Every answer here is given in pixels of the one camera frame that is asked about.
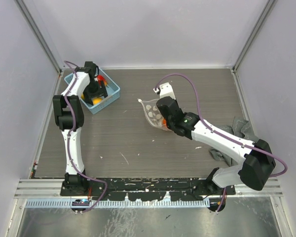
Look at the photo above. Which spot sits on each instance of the red pear shaped fruit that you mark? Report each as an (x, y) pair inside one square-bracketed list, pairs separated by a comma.
[(101, 78)]

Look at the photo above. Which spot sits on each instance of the clear zip top bag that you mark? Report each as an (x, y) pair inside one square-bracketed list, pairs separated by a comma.
[(153, 114)]

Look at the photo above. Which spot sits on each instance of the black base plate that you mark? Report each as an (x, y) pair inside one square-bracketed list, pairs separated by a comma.
[(144, 189)]

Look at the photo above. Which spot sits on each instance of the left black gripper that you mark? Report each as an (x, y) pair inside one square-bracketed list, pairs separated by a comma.
[(100, 91)]

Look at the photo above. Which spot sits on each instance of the light blue plastic basket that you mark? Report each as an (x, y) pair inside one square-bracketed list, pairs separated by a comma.
[(77, 81)]

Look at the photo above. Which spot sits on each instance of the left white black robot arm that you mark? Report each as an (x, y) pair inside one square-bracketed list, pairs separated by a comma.
[(69, 117)]

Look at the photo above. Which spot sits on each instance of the light blue cable duct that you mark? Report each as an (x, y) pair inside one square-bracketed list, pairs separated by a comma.
[(69, 203)]

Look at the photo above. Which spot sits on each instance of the yellow orange fruit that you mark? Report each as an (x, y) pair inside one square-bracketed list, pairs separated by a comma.
[(96, 100)]

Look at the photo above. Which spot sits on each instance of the grey cloth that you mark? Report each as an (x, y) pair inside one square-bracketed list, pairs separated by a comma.
[(240, 128)]

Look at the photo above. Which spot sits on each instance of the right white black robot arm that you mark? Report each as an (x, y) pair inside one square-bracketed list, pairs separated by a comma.
[(254, 163)]

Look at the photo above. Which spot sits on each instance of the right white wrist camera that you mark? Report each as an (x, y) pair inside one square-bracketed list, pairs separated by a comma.
[(165, 90)]

